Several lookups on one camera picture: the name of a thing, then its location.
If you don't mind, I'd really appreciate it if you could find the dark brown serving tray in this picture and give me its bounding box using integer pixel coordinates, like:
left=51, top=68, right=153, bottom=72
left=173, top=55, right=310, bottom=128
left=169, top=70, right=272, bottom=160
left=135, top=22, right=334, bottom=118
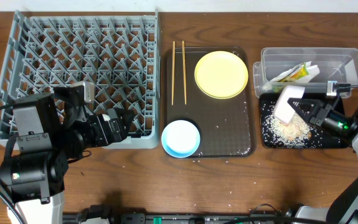
left=161, top=46, right=257, bottom=158

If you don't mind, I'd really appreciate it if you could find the yellow plate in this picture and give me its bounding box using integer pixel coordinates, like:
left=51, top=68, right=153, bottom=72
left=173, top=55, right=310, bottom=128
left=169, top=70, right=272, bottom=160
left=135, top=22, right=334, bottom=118
left=194, top=50, right=248, bottom=100

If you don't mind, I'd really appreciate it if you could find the right wooden chopstick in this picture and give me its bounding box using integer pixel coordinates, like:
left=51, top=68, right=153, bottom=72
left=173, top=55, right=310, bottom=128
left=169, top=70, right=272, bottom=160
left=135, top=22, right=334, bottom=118
left=182, top=40, right=187, bottom=105

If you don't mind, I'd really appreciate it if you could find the green orange snack wrapper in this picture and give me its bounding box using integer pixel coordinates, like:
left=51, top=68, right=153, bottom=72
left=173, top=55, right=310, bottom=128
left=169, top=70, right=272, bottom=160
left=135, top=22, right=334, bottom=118
left=279, top=62, right=311, bottom=82

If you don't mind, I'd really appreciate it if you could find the white napkin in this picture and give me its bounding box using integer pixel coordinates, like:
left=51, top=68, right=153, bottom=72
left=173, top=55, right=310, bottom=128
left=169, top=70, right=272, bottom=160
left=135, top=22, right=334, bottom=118
left=270, top=65, right=320, bottom=83

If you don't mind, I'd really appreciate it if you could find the wooden chopstick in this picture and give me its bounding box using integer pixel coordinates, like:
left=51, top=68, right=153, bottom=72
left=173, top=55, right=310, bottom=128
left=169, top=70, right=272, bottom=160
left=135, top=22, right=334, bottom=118
left=171, top=40, right=176, bottom=105
left=182, top=40, right=187, bottom=105

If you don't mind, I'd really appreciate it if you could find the black rail at table edge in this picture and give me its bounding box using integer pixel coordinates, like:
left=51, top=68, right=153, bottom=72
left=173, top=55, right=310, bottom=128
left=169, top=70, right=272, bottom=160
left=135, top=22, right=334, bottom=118
left=62, top=204, right=299, bottom=224

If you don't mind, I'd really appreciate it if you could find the light blue bowl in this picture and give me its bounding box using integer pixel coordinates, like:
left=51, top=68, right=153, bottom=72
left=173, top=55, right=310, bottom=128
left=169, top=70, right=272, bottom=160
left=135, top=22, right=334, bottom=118
left=161, top=119, right=201, bottom=159

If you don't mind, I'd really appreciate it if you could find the clear plastic bin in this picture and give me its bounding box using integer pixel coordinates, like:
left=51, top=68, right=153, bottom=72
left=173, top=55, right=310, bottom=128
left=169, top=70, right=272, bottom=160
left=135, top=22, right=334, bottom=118
left=253, top=47, right=358, bottom=97

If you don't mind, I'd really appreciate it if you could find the black waste tray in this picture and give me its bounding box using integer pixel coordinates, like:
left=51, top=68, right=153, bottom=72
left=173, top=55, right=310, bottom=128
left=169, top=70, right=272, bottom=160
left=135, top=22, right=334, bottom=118
left=259, top=93, right=347, bottom=149

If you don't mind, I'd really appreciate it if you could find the spilled rice pile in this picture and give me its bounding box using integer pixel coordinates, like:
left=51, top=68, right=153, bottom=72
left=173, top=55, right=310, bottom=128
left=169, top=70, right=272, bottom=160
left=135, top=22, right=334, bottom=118
left=261, top=102, right=318, bottom=149

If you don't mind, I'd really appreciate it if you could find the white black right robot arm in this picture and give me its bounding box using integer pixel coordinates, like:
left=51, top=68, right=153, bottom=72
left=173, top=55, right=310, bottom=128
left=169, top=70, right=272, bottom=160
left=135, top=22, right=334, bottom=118
left=288, top=98, right=358, bottom=223

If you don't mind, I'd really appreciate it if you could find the white pink bowl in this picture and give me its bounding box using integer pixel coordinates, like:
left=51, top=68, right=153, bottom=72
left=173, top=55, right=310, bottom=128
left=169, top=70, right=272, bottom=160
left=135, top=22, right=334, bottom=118
left=273, top=85, right=305, bottom=125

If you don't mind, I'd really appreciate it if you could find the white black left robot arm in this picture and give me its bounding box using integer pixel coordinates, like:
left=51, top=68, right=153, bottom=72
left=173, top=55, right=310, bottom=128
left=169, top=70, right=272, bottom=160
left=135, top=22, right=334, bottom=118
left=0, top=85, right=134, bottom=223

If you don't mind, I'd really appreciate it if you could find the grey plastic dish rack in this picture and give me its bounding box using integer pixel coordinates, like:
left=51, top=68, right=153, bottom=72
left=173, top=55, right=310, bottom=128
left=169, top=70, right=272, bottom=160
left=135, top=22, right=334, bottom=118
left=0, top=11, right=161, bottom=149

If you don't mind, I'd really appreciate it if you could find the left wooden chopstick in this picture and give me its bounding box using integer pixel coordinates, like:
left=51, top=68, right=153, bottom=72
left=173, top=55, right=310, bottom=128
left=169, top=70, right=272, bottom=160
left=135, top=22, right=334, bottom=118
left=171, top=40, right=176, bottom=105

